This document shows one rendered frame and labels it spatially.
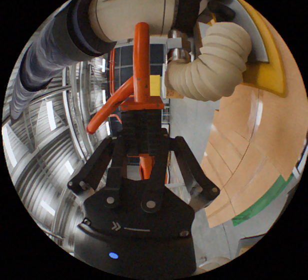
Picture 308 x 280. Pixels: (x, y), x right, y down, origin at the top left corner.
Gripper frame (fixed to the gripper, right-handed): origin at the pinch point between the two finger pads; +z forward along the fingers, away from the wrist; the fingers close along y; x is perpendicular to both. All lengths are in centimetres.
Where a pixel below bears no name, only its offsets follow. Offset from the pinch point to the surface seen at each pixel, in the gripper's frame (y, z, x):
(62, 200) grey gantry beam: -198, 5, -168
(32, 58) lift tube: -25.3, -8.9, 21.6
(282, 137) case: 28.8, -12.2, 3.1
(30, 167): -504, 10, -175
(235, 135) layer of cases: 69, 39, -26
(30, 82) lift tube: -33.5, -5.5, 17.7
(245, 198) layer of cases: 69, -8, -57
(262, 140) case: 28.8, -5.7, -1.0
